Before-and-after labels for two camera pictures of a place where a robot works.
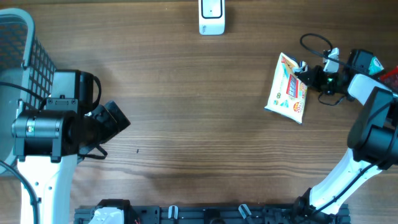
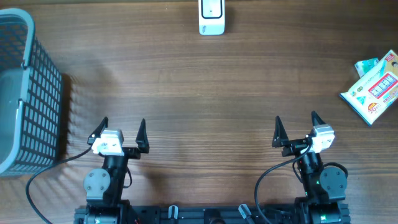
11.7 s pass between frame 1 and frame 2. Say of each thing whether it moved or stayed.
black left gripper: moved
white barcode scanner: stayed
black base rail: stayed
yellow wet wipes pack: moved
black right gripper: moved
